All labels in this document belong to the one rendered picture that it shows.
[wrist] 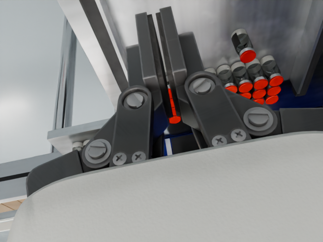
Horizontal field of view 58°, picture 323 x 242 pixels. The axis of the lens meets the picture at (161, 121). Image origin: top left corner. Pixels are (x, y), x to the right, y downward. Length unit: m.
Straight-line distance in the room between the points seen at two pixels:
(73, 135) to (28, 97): 1.34
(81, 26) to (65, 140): 0.27
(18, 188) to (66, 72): 0.38
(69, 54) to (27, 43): 0.64
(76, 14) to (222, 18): 0.18
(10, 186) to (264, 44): 0.59
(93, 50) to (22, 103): 1.56
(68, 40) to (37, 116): 1.09
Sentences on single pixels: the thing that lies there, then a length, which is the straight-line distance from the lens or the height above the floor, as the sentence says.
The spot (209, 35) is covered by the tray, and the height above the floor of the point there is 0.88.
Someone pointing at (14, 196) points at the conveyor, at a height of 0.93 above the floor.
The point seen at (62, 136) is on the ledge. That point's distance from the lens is 0.59.
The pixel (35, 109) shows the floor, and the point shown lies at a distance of 1.99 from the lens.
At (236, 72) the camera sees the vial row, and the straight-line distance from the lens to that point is 0.46.
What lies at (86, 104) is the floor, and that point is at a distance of 1.91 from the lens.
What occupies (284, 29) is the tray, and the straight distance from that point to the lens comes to 0.46.
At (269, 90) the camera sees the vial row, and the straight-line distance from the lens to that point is 0.47.
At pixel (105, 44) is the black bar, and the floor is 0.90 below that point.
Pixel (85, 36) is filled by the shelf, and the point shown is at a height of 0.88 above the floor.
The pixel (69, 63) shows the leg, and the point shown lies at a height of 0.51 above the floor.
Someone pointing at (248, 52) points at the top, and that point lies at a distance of 0.40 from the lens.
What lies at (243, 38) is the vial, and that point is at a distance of 0.41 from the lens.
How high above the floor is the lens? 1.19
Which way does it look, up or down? 35 degrees down
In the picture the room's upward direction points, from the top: 171 degrees clockwise
